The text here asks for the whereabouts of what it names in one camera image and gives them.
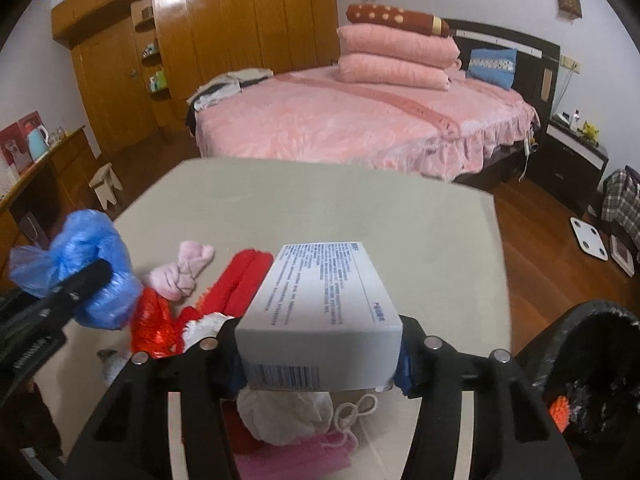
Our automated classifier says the white cardboard box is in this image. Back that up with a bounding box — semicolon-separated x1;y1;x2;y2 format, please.
235;241;405;392

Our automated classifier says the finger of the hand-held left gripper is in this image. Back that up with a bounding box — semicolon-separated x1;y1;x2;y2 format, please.
30;259;115;322

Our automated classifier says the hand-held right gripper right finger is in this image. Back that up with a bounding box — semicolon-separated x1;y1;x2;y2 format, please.
394;316;586;480

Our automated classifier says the red knit glove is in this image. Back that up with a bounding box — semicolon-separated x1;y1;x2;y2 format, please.
197;249;275;321

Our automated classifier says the blue patterned pillow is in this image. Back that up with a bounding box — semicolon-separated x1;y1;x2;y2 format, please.
466;47;518;91

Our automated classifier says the pile of clothes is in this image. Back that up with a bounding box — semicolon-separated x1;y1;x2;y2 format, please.
186;69;275;111

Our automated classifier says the white fluffy tuft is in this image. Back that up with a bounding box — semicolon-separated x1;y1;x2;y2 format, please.
174;311;236;353

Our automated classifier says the black-lined trash bin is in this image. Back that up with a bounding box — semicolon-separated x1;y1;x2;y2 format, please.
515;300;640;480

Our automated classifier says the brown dotted bolster pillow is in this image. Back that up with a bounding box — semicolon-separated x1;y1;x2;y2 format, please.
346;3;456;38

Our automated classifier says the person's left forearm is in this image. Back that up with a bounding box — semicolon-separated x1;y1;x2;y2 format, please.
0;385;66;480

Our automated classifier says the pink knotted cloth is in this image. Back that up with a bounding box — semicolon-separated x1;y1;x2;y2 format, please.
147;240;216;302

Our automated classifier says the orange foam fruit net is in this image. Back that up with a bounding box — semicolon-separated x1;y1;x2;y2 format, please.
549;395;572;433

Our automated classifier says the white fluffy cloth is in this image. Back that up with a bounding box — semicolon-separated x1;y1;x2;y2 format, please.
236;385;333;446

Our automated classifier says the small grey white cloth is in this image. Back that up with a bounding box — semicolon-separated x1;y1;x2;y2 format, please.
97;350;131;386

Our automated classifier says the bed with pink bedspread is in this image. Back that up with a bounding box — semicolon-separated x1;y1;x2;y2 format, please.
192;65;543;181

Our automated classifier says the blue plastic bag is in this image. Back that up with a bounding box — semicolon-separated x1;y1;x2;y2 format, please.
9;209;143;331

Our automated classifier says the dark nightstand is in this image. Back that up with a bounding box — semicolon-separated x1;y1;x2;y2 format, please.
525;115;610;216

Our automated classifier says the brown wooden desk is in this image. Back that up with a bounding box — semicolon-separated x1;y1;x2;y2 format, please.
0;127;101;281

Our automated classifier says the brown wooden wardrobe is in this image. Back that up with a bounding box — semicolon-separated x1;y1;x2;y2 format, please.
51;0;341;158

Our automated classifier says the red shiny foil wrapper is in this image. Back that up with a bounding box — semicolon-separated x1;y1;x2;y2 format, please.
129;287;188;361

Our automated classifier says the small wooden stool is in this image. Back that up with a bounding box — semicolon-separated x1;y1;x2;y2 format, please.
89;162;123;210

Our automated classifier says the white bathroom scale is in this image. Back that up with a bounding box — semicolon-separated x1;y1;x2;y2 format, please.
571;216;610;261

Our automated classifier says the white hanging cable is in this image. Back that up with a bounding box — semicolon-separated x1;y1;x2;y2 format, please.
520;137;538;183

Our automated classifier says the pink folded quilt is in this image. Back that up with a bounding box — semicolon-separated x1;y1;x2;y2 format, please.
336;24;462;68
337;53;463;92

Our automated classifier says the dark wooden headboard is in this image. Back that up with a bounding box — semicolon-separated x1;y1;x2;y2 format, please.
442;17;561;121

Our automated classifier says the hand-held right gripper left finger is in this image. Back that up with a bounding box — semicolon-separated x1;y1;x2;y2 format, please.
65;317;251;480

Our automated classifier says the light blue kettle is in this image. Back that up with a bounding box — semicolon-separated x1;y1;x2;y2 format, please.
26;126;50;161

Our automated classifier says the grey paper bag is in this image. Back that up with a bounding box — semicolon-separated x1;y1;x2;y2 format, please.
20;210;51;251

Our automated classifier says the plaid cloth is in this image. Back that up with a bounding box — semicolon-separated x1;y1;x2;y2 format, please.
600;167;640;251

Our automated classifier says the red gift box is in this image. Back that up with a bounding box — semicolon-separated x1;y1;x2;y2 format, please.
0;111;43;171

